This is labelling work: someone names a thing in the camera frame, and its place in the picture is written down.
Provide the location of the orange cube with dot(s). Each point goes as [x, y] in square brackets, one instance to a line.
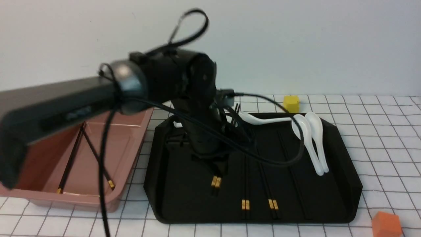
[386, 225]

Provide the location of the yellow cube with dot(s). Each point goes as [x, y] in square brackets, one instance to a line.
[291, 103]

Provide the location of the white ceramic spoon left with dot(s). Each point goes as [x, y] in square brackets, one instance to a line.
[177, 124]

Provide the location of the black chopstick in bin right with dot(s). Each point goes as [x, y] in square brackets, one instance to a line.
[96, 155]

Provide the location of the black chopstick in bin left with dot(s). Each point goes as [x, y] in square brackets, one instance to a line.
[71, 160]

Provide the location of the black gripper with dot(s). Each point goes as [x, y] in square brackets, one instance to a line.
[214, 113]

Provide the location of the white ceramic spoon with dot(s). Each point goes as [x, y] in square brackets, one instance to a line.
[177, 124]
[308, 142]
[316, 127]
[246, 118]

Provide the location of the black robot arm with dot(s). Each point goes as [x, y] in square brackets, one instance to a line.
[184, 77]

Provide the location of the black chopstick in bin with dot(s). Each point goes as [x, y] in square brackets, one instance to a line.
[71, 160]
[96, 155]

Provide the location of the pink rectangular plastic bin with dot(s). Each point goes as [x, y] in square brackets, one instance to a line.
[46, 161]

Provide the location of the black plastic tray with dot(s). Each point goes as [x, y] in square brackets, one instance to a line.
[179, 189]

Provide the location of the black chopstick gold band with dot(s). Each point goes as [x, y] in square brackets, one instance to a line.
[246, 211]
[266, 187]
[218, 184]
[243, 188]
[270, 189]
[213, 183]

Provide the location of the white ceramic spoon rightmost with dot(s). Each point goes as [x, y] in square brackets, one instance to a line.
[316, 127]

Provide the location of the white ceramic spoon middle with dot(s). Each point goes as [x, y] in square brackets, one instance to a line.
[246, 118]

